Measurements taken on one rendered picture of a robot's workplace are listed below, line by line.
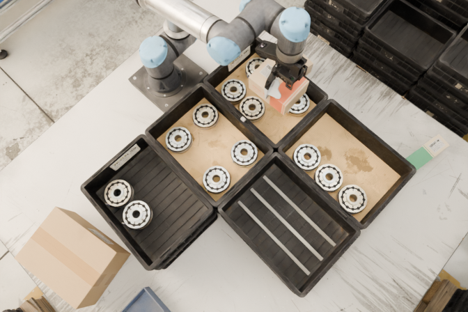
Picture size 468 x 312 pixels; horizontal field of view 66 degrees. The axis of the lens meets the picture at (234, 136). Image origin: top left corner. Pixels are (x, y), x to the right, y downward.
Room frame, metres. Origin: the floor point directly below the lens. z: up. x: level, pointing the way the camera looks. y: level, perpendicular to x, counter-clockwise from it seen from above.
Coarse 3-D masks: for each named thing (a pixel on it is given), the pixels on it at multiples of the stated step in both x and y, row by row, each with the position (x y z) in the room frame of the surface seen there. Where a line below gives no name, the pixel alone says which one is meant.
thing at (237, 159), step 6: (234, 144) 0.44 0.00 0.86; (240, 144) 0.44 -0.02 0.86; (246, 144) 0.43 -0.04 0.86; (252, 144) 0.43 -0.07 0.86; (234, 150) 0.41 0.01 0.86; (252, 150) 0.40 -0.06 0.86; (234, 156) 0.39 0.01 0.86; (252, 156) 0.38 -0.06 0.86; (240, 162) 0.36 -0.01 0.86; (246, 162) 0.36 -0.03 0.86; (252, 162) 0.36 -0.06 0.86
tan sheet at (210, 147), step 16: (192, 112) 0.61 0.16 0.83; (192, 128) 0.54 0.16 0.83; (224, 128) 0.52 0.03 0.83; (192, 144) 0.47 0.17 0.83; (208, 144) 0.46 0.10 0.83; (224, 144) 0.45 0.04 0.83; (192, 160) 0.41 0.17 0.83; (208, 160) 0.40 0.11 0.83; (224, 160) 0.39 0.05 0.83; (256, 160) 0.37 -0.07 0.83; (192, 176) 0.34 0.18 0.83; (240, 176) 0.32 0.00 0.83; (208, 192) 0.27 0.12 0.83; (224, 192) 0.26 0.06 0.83
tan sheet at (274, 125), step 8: (256, 56) 0.83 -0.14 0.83; (240, 72) 0.76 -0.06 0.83; (224, 80) 0.74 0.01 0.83; (240, 80) 0.73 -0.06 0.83; (248, 80) 0.72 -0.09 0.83; (216, 88) 0.70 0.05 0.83; (248, 88) 0.68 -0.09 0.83; (248, 96) 0.65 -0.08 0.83; (256, 96) 0.64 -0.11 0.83; (312, 104) 0.57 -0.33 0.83; (272, 112) 0.56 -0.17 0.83; (264, 120) 0.53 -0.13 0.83; (272, 120) 0.53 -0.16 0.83; (280, 120) 0.52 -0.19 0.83; (288, 120) 0.52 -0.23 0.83; (296, 120) 0.51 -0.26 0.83; (264, 128) 0.50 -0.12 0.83; (272, 128) 0.49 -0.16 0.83; (280, 128) 0.49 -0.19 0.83; (288, 128) 0.49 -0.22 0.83; (272, 136) 0.46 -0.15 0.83; (280, 136) 0.46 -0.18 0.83
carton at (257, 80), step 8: (264, 64) 0.62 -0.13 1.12; (272, 64) 0.61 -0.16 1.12; (256, 72) 0.59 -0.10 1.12; (264, 72) 0.59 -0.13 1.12; (256, 80) 0.56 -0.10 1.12; (264, 80) 0.56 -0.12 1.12; (280, 80) 0.55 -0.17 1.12; (304, 80) 0.54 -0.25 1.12; (256, 88) 0.55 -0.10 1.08; (264, 88) 0.53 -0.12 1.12; (280, 88) 0.52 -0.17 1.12; (296, 88) 0.51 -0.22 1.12; (304, 88) 0.52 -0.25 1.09; (264, 96) 0.52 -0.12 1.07; (288, 96) 0.49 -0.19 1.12; (296, 96) 0.49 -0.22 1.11; (272, 104) 0.49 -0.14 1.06; (280, 104) 0.47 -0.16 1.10; (288, 104) 0.47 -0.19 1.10; (280, 112) 0.47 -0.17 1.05
